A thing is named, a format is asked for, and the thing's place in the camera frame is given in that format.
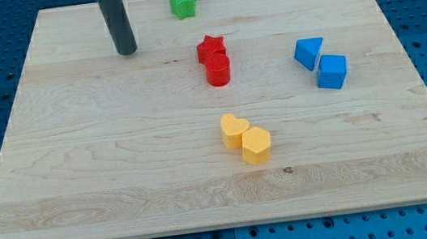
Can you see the yellow hexagon block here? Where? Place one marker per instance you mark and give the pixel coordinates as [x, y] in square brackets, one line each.
[256, 146]

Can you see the blue cube block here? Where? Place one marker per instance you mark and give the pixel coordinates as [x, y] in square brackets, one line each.
[332, 70]

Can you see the red cylinder block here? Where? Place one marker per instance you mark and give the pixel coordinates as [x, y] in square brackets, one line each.
[218, 69]

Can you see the light wooden board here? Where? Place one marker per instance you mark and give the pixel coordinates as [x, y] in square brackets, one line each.
[103, 146]

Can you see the yellow heart block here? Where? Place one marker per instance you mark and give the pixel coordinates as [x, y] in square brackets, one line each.
[232, 129]

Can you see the red star block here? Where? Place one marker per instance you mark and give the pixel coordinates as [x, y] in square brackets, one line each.
[210, 45]

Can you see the green star block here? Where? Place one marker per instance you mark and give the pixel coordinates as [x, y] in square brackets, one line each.
[183, 8]

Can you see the dark grey cylindrical pointer rod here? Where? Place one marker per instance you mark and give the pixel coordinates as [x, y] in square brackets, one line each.
[118, 24]

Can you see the blue triangular prism block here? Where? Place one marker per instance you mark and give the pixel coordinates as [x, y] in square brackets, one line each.
[307, 50]

